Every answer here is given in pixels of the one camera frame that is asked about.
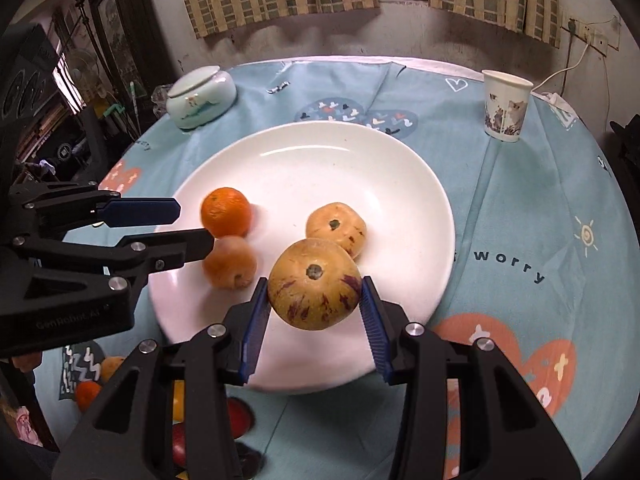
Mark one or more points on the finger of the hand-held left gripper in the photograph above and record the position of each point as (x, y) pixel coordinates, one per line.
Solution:
(170, 250)
(142, 211)

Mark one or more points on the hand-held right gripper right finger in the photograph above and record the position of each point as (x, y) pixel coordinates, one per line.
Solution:
(375, 330)

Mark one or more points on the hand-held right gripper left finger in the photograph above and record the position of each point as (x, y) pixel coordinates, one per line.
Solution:
(254, 335)

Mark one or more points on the striped pepino melon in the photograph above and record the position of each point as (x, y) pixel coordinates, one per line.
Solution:
(315, 290)

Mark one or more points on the white round plate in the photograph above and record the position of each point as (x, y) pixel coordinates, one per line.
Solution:
(325, 170)

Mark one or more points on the tan orange fruit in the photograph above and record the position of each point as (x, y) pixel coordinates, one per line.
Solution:
(111, 367)

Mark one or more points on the orange mandarin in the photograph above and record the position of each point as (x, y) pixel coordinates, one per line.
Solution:
(225, 210)
(87, 394)

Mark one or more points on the red plum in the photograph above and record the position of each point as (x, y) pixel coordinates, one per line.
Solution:
(178, 447)
(239, 415)

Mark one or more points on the yellow fruit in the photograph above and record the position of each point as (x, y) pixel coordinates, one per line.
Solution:
(178, 400)

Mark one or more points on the pale pepino melon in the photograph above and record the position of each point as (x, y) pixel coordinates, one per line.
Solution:
(335, 227)

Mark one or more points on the crumpled clear plastic bag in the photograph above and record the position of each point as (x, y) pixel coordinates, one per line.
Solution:
(160, 102)

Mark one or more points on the pale green lidded ceramic jar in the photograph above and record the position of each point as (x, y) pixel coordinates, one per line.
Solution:
(200, 105)

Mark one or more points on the dark plum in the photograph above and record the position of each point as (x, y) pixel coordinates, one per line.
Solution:
(250, 457)

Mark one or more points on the white standing fan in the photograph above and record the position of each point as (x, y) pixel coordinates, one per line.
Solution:
(82, 67)

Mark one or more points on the large black speaker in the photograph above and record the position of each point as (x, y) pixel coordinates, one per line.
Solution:
(22, 85)

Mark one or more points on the dark wooden cabinet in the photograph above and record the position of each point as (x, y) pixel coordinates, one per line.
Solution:
(120, 20)

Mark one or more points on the blue printed tablecloth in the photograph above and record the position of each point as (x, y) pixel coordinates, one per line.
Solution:
(525, 200)

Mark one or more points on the printed paper cup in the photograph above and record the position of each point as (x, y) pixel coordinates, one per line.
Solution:
(505, 110)

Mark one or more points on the white power adapter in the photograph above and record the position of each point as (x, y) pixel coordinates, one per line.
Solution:
(550, 99)

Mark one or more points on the white wall socket strip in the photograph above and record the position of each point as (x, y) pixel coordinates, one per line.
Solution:
(592, 35)

